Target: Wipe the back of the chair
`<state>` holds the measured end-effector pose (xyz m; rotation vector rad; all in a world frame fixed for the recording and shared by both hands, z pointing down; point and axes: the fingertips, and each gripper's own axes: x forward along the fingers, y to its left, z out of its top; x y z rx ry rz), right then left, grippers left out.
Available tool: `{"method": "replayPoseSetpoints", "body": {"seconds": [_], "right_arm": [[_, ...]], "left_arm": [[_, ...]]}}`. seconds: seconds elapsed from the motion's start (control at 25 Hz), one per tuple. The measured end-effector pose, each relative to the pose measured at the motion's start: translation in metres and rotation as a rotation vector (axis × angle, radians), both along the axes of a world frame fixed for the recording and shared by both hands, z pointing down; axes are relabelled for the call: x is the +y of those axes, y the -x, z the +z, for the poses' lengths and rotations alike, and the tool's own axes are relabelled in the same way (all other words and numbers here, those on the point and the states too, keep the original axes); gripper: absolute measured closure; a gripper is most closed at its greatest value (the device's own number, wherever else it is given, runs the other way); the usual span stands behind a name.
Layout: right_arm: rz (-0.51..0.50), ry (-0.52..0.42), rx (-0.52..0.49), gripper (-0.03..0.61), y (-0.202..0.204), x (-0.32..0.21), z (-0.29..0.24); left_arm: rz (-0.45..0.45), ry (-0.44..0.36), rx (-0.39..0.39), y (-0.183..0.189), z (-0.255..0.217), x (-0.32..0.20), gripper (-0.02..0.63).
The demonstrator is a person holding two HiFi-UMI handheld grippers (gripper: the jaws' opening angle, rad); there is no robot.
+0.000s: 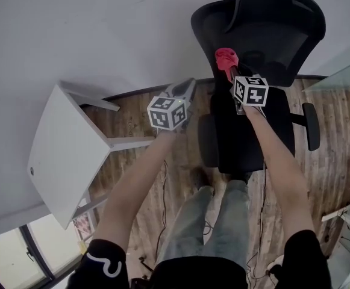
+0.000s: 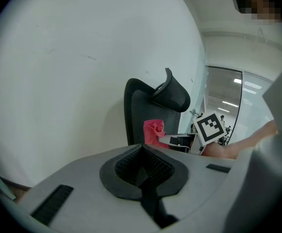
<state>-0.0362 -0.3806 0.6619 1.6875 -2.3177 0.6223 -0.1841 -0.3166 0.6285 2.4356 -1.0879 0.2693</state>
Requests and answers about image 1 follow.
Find person's black shirt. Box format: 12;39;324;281
67;229;333;289

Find thin black cable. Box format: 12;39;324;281
246;160;268;280
154;159;169;263

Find black mesh chair backrest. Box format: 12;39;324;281
190;0;327;89

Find person's blue jeans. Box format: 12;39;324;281
155;178;251;272

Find black chair armrest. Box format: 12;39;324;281
197;113;221;169
292;102;320;152

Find black mesh chair headrest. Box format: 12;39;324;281
225;0;327;42

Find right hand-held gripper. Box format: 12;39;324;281
229;66;269;116

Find person's left forearm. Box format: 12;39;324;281
93;129;178;252

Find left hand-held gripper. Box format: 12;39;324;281
146;77;196;132

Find frosted glass door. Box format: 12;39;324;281
302;54;350;93

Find person's right forearm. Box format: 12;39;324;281
242;105;316;240

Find black framed window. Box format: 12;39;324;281
0;214;84;289

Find black chair seat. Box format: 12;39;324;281
210;84;296;175

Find red checkered board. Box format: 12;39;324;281
73;211;95;241

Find red cloth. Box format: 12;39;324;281
214;47;240;81

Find white square table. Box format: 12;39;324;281
26;81;155;231

